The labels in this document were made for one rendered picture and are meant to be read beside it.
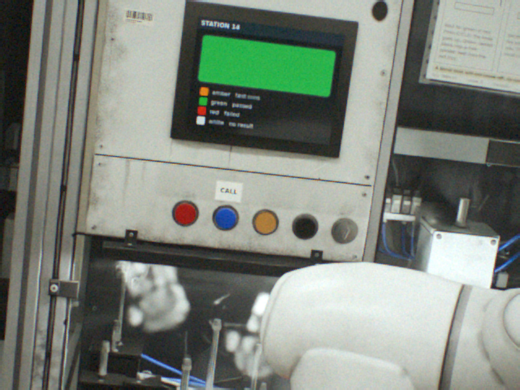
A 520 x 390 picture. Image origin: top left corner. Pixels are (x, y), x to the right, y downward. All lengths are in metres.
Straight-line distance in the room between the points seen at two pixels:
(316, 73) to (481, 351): 0.64
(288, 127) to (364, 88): 0.13
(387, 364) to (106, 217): 0.68
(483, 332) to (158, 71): 0.72
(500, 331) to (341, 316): 0.15
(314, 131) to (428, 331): 0.59
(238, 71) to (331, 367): 0.61
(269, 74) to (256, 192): 0.18
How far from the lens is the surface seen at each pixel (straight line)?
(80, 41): 1.60
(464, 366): 1.04
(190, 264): 1.59
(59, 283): 1.66
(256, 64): 1.55
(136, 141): 1.59
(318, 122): 1.57
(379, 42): 1.60
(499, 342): 1.02
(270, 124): 1.57
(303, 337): 1.07
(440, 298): 1.06
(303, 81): 1.56
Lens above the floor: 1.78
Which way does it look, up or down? 12 degrees down
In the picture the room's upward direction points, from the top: 8 degrees clockwise
